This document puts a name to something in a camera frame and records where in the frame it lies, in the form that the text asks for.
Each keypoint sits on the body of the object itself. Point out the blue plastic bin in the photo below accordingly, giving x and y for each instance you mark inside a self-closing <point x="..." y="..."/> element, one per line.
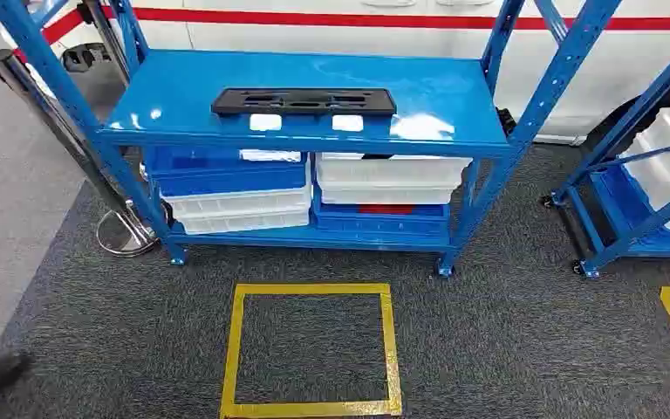
<point x="381" y="222"/>
<point x="225" y="173"/>

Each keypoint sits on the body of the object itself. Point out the red part in bin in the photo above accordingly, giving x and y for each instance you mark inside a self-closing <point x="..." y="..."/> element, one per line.
<point x="387" y="210"/>

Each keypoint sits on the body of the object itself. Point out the white square sticker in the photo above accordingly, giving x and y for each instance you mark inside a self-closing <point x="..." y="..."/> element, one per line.
<point x="265" y="122"/>
<point x="347" y="123"/>

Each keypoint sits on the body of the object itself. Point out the black plastic panel part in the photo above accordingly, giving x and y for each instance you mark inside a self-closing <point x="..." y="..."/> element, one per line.
<point x="303" y="102"/>

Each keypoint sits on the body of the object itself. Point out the yellow floor tape square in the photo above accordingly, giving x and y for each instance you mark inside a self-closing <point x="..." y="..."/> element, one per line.
<point x="231" y="358"/>

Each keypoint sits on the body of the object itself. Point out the blue metal shelf rack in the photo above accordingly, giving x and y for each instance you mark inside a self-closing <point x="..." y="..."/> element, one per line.
<point x="624" y="228"/>
<point x="196" y="87"/>

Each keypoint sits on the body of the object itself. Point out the black stanchion with chrome base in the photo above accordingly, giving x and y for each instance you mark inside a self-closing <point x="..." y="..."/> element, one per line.
<point x="124" y="234"/>

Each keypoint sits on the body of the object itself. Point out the white divided plastic bin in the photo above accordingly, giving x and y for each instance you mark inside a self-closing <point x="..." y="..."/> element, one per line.
<point x="667" y="168"/>

